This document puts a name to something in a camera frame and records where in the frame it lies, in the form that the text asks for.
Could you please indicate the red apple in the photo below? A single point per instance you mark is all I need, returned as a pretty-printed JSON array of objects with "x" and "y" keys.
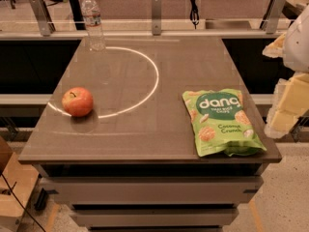
[{"x": 78, "y": 102}]

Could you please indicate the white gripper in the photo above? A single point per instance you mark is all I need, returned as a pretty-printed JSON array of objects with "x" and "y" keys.
[{"x": 298, "y": 43}]

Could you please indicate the wooden box at left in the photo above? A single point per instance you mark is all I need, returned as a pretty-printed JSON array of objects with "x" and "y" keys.
[{"x": 17, "y": 182}]

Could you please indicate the metal rail bracket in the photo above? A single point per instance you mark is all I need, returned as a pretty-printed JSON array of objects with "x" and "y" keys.
[
  {"x": 270, "y": 22},
  {"x": 42, "y": 16},
  {"x": 156, "y": 17}
]

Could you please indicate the clear plastic water bottle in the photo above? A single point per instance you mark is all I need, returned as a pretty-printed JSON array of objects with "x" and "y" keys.
[{"x": 92, "y": 19}]

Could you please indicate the grey drawer cabinet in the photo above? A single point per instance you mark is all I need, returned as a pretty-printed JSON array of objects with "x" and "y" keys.
[{"x": 153, "y": 197}]

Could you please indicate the left metal rail bracket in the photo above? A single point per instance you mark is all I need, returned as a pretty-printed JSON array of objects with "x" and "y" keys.
[{"x": 42, "y": 16}]

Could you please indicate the green rice chips bag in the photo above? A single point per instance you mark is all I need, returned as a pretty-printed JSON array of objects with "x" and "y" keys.
[{"x": 220, "y": 124}]

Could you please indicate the middle metal rail bracket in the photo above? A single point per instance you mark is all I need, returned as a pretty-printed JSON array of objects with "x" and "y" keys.
[{"x": 156, "y": 17}]

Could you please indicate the right metal rail bracket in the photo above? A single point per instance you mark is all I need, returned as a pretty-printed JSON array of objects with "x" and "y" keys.
[{"x": 270, "y": 22}]

